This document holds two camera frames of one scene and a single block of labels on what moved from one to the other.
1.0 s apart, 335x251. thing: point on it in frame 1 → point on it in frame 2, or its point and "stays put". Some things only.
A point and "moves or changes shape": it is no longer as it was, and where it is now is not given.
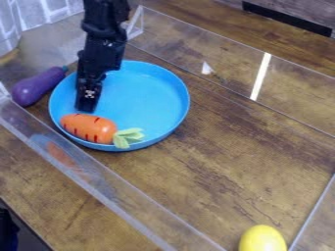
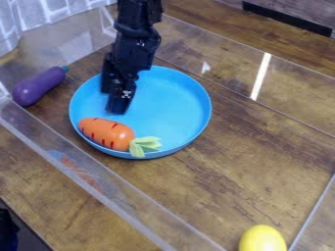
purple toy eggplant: [31, 87] stays put
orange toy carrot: [98, 129] moves or changes shape
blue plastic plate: [143, 96] moves or changes shape
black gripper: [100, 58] → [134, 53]
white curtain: [23, 15] stays put
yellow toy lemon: [262, 237] stays put
